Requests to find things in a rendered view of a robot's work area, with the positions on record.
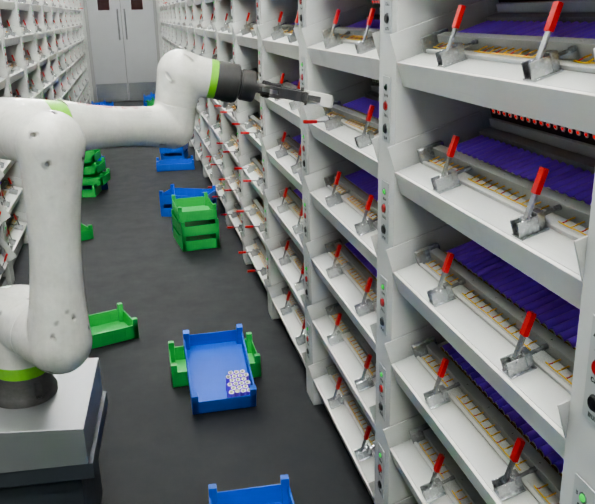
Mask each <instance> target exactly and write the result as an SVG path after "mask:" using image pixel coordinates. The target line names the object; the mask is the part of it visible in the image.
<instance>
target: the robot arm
mask: <svg viewBox="0 0 595 504"><path fill-rule="evenodd" d="M257 80H258V74H257V72H256V71H252V70H247V69H243V70H242V69H241V65H240V64H234V59H231V62H230V63H229V62H225V61H219V60H214V59H209V58H205V57H202V56H199V55H196V54H194V53H192V52H189V51H187V50H183V49H175V50H172V51H169V52H167V53H166V54H165V55H164V56H163V57H162V58H161V59H160V61H159V63H158V66H157V79H156V93H155V102H154V105H153V106H148V107H146V106H130V107H123V106H102V105H92V104H84V103H77V102H71V101H65V100H60V99H57V100H55V101H53V100H42V99H28V98H4V97H1V98H0V159H5V160H11V161H16V162H18V163H19V168H20V174H21V180H22V186H23V193H24V200H25V208H26V218H27V229H28V243H29V285H22V284H19V285H9V286H4V287H0V407H1V408H5V409H24V408H29V407H33V406H37V405H40V404H42V403H44V402H46V401H48V400H50V399H51V398H52V397H53V396H54V395H55V394H56V393H57V390H58V381H57V379H56V378H55V376H54V375H53V374H66V373H69V372H72V371H74V370H76V369H77V368H79V367H80V366H81V365H82V364H83V363H84V362H85V361H86V359H87V358H88V356H89V354H90V352H91V349H92V333H91V328H90V323H89V318H88V312H87V305H86V298H85V290H84V280H83V269H82V253H81V198H82V181H83V169H84V160H85V152H86V151H89V150H97V149H105V148H116V147H160V148H169V149H177V148H180V147H183V146H184V145H186V144H187V143H188V142H189V141H190V140H191V138H192V136H193V134H194V129H195V116H196V107H197V102H198V99H199V98H201V97H205V98H210V99H216V100H220V101H221V102H223V108H227V104H228V103H232V102H233V103H234V102H235V101H236V99H237V98H238V100H242V101H247V102H252V101H253V99H254V97H255V94H256V93H260V96H262V97H264V98H269V97H270V98H275V99H279V98H281V99H287V100H293V101H298V102H303V103H304V105H307V104H312V105H318V106H323V107H329V108H332V106H333V102H334V96H332V95H330V94H325V93H320V92H315V91H309V90H304V87H301V90H300V89H298V88H297V89H295V88H290V87H285V86H281V85H279V84H277V83H271V82H269V81H266V80H263V81H262V83H260V82H257Z"/></svg>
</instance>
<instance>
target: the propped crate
mask: <svg viewBox="0 0 595 504"><path fill-rule="evenodd" d="M242 330H243V327H242V324H236V330H228V331H220V332H211V333H202V334H193V335H189V330H183V342H184V352H185V360H186V368H187V375H188V382H189V390H190V397H191V405H192V412H193V415H194V414H202V413H209V412H217V411H224V410H231V409H239V408H246V407H254V406H256V392H257V389H256V385H255V384H254V380H253V376H252V371H251V367H250V362H249V358H248V353H247V349H246V345H245V340H244V336H243V333H242ZM241 369H243V370H245V373H248V374H249V381H250V386H249V389H250V395H244V396H237V397H229V398H227V392H226V375H228V372H229V371H233V373H234V371H235V370H238V371H240V370H241Z"/></svg>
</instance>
